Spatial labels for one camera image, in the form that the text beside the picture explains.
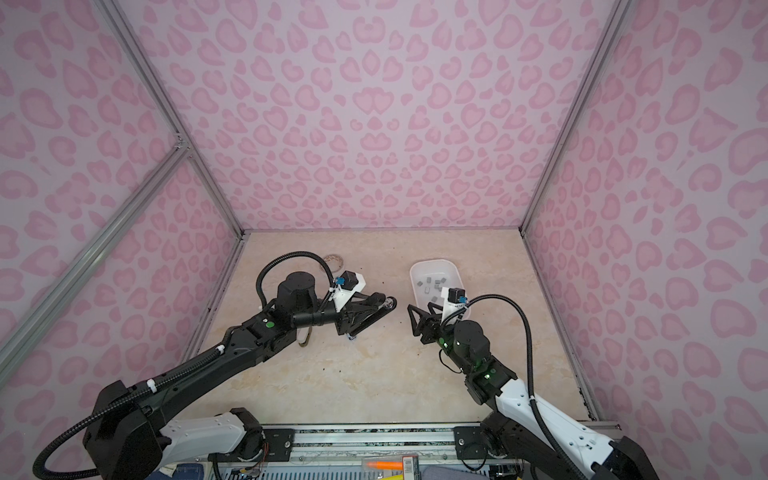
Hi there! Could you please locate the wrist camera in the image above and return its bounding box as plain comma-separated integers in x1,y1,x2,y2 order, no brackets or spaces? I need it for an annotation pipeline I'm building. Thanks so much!
331,271,366,312
441,287,468,321

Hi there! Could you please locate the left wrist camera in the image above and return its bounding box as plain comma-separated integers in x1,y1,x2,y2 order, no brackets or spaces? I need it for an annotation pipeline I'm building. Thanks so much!
331,271,366,312

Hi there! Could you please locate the white plastic tray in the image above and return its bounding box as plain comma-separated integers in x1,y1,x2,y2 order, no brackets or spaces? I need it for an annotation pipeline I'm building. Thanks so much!
409,259,466,312

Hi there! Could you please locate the white mini stapler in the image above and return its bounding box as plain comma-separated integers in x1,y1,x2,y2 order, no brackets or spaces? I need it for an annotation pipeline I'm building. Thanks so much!
297,327,313,348

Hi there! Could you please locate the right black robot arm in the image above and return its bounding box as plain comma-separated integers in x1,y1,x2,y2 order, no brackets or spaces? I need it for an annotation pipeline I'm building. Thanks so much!
408,305,659,479

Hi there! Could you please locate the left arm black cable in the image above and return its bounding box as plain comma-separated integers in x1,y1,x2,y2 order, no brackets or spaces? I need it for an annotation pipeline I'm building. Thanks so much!
255,250,336,310

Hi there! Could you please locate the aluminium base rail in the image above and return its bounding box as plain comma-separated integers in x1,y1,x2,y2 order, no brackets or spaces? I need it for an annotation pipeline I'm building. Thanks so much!
110,421,640,480

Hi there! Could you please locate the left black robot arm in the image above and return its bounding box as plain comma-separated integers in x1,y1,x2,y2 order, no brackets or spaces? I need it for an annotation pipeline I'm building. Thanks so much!
83,271,397,479

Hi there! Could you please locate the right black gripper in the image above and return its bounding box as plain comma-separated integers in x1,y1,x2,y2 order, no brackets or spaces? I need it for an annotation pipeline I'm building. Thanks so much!
404,303,473,376

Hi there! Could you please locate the black stapler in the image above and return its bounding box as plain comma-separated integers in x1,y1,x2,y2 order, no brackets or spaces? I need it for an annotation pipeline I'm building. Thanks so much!
379,296,397,315

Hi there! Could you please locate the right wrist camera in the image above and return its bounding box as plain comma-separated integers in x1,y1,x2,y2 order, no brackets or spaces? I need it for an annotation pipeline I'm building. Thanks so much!
441,287,468,321

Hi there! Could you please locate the white tape roll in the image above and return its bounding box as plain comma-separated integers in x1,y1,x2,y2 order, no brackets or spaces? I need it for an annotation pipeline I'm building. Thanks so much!
323,254,344,273

